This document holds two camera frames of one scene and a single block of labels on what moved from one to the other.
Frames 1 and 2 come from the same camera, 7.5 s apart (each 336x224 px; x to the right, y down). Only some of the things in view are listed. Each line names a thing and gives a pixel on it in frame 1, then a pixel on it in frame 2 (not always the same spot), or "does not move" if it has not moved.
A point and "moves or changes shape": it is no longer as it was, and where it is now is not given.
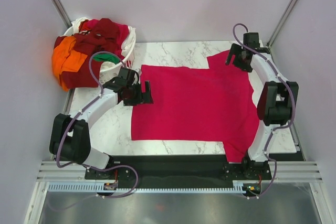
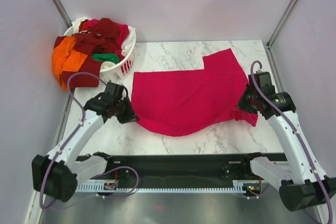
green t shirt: [105, 57] does not move
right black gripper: [235, 49] → [241, 104]
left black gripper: [145, 97] → [130, 116]
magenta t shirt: [196, 104] moves or changes shape
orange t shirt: [65, 60] does not move
